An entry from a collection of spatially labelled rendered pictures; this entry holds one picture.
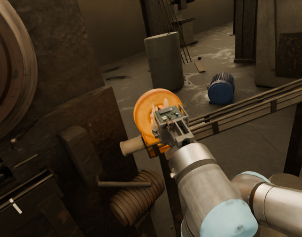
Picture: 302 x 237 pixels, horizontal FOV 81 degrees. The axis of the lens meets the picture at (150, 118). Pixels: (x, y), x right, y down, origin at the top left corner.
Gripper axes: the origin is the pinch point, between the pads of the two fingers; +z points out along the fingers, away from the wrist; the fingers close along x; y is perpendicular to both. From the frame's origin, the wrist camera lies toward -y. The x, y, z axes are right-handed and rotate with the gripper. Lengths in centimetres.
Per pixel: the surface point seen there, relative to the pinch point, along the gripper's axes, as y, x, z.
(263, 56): -82, -182, 131
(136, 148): -18.6, 9.7, 2.7
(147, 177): -31.8, 8.7, -2.8
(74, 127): -7.6, 28.7, 11.9
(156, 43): -70, -68, 227
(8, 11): 29.0, 29.1, 15.8
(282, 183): -27.0, -33.3, -24.3
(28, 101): 9.8, 34.0, 7.3
